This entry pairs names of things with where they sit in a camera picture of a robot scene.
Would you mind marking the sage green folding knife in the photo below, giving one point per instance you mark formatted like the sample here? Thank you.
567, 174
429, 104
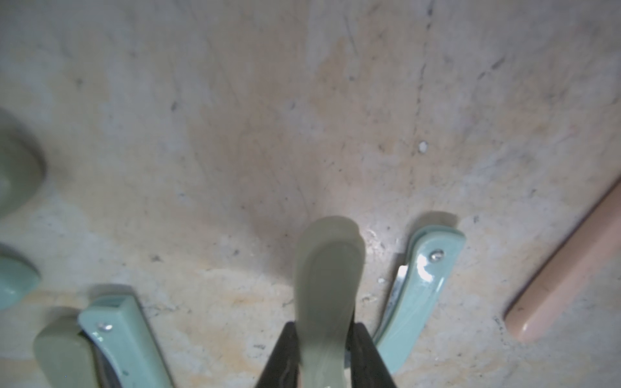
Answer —
328, 263
65, 355
22, 172

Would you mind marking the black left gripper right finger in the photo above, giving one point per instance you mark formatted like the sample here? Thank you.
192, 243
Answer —
367, 369

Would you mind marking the pink folding knife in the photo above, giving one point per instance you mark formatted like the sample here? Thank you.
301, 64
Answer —
554, 287

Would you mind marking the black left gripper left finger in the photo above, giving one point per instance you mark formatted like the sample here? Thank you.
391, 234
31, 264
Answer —
282, 367

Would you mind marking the mint green folding knife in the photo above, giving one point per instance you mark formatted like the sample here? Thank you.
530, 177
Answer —
430, 256
117, 327
18, 279

